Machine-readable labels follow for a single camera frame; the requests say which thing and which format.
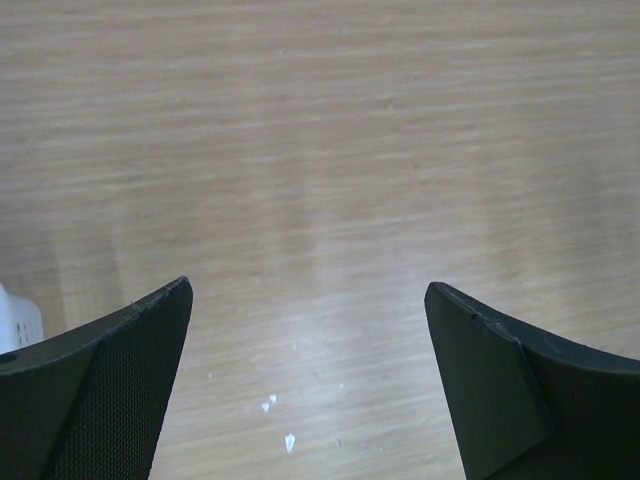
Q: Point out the tiny white crumb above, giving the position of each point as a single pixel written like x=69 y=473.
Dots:
x=267 y=405

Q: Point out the white plastic basket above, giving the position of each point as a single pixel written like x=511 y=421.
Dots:
x=20 y=322

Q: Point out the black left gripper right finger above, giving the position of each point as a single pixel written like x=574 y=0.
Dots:
x=528 y=404

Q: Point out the white scrap near left arm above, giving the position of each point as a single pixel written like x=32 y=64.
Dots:
x=289 y=442

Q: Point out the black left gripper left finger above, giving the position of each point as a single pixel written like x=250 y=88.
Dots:
x=90 y=403

